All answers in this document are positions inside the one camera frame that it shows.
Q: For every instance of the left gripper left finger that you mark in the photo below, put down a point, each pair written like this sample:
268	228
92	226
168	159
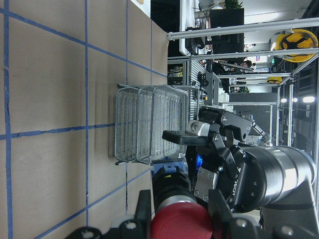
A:
136	226

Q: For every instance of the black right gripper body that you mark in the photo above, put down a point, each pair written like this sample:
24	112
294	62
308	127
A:
224	162

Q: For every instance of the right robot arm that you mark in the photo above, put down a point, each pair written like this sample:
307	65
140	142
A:
277	180

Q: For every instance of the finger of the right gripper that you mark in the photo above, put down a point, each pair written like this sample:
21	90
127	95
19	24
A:
197	133

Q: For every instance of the red emergency stop button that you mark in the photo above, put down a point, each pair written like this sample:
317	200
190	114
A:
177	214

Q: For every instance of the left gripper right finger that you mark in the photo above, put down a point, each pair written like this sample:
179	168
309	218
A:
226	226

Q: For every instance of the yellow hard hat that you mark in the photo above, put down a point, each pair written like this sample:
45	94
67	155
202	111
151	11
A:
294	39

